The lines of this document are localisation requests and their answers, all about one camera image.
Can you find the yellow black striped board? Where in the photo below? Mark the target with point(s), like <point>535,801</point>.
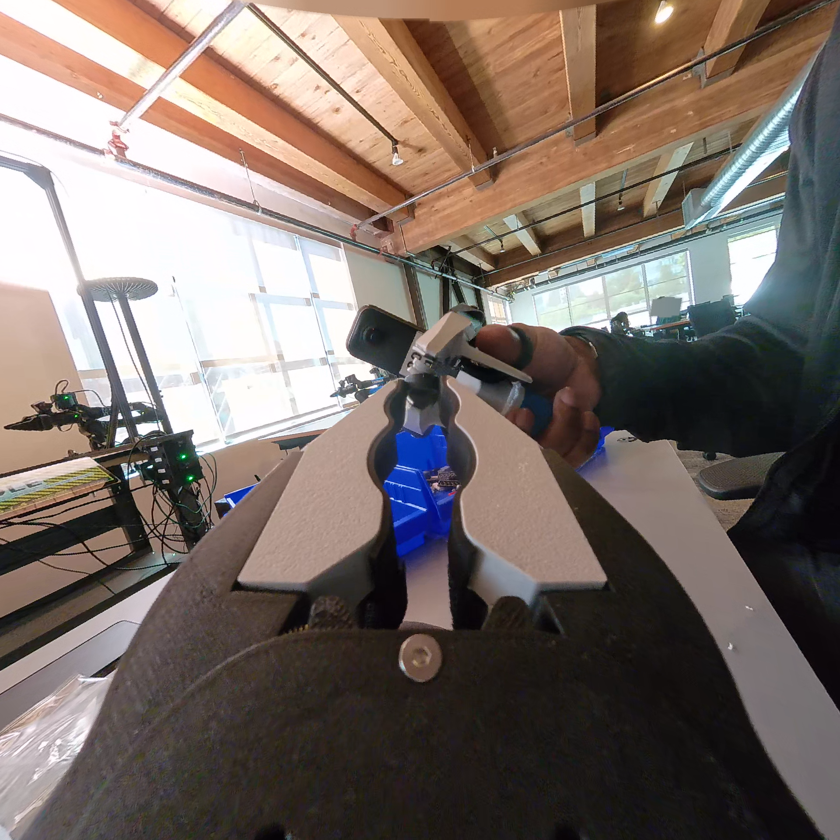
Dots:
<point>52,485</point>

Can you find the long wooden table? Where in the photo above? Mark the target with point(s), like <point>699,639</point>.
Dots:
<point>308,426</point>

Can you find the person's right hand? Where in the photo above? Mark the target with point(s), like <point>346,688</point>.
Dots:
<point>564,367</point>

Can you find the pile of small brick pieces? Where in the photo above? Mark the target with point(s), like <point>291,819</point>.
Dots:
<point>443,479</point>

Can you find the black equipment rack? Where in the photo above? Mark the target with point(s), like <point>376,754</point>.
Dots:
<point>170,459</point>

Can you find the black blue robot arms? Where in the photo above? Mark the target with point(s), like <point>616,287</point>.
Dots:
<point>354,387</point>

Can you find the black office chair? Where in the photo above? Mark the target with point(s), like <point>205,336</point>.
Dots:
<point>741,472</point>

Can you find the silver ventilation duct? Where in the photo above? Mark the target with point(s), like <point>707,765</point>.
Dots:
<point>741,164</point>

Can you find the clear plastic bag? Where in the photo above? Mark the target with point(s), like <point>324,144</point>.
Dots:
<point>39,754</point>

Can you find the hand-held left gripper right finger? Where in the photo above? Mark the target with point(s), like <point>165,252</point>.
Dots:
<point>525,518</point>

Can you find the grey desk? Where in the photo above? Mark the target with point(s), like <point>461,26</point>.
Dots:
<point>689,558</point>

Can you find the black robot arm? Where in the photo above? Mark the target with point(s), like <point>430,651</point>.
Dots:
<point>72,413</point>

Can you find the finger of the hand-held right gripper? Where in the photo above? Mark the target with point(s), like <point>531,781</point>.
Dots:
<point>418,420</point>
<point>453,341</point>

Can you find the person in dark blue jacket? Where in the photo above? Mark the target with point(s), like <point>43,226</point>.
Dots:
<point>814,525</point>

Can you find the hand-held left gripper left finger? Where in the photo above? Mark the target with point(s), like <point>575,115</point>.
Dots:
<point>315,518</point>

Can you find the dark grey flat panel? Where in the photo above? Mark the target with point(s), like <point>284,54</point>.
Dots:
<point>52,663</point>

